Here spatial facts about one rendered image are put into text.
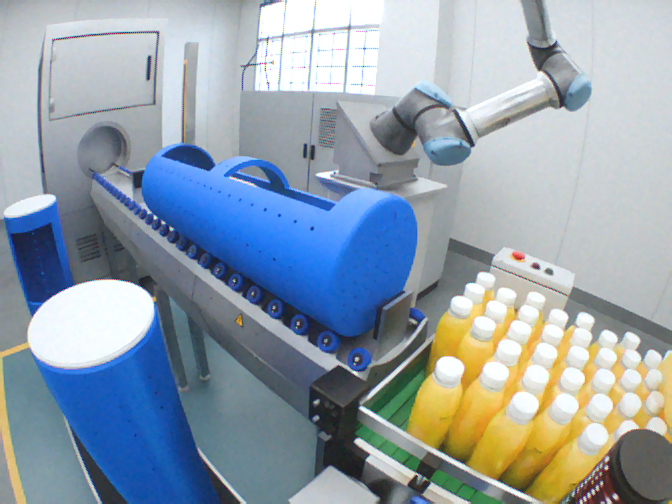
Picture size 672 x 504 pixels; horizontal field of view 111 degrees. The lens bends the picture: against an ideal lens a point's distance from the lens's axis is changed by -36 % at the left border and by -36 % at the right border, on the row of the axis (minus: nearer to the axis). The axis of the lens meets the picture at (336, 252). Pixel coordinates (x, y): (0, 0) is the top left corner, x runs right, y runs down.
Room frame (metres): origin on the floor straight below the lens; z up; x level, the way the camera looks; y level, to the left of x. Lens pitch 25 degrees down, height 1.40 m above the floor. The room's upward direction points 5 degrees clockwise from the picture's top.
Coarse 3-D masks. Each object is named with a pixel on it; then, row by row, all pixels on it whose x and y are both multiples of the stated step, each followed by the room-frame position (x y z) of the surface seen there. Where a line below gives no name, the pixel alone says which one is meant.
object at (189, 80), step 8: (184, 48) 1.77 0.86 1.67; (192, 48) 1.75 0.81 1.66; (184, 56) 1.76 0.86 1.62; (192, 56) 1.75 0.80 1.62; (184, 64) 1.76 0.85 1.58; (192, 64) 1.76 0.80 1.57; (184, 72) 1.75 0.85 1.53; (192, 72) 1.76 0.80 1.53; (184, 80) 1.75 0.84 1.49; (192, 80) 1.76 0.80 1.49; (184, 88) 1.75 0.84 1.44; (192, 88) 1.76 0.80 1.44; (184, 96) 1.75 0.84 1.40; (192, 96) 1.76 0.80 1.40; (184, 104) 1.74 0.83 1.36; (192, 104) 1.76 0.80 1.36; (184, 112) 1.74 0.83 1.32; (192, 112) 1.77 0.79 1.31; (184, 120) 1.74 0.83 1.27; (192, 120) 1.77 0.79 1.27; (184, 128) 1.74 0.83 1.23; (192, 128) 1.77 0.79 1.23; (184, 136) 1.74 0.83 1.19; (192, 136) 1.77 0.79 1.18; (192, 144) 1.77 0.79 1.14
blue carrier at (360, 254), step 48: (144, 192) 1.02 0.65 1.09; (192, 192) 0.81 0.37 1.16; (240, 192) 0.71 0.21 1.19; (288, 192) 0.96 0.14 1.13; (384, 192) 0.64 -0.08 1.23; (192, 240) 0.84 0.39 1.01; (240, 240) 0.65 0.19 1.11; (288, 240) 0.57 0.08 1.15; (336, 240) 0.53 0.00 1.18; (384, 240) 0.60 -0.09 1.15; (288, 288) 0.56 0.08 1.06; (336, 288) 0.50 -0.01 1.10; (384, 288) 0.62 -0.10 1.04
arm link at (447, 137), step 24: (552, 72) 0.87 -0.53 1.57; (576, 72) 0.84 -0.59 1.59; (504, 96) 0.91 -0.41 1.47; (528, 96) 0.88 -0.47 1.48; (552, 96) 0.86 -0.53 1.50; (576, 96) 0.83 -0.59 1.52; (432, 120) 0.95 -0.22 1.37; (456, 120) 0.91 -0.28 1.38; (480, 120) 0.91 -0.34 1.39; (504, 120) 0.90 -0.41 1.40; (432, 144) 0.91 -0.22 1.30; (456, 144) 0.88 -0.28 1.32
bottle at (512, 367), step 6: (486, 360) 0.41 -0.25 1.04; (492, 360) 0.39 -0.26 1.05; (498, 360) 0.38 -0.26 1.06; (510, 366) 0.37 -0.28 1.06; (516, 366) 0.38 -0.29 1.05; (480, 372) 0.40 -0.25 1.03; (510, 372) 0.37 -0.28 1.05; (516, 372) 0.37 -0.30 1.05; (510, 378) 0.36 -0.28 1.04; (516, 378) 0.37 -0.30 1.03; (510, 384) 0.36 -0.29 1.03
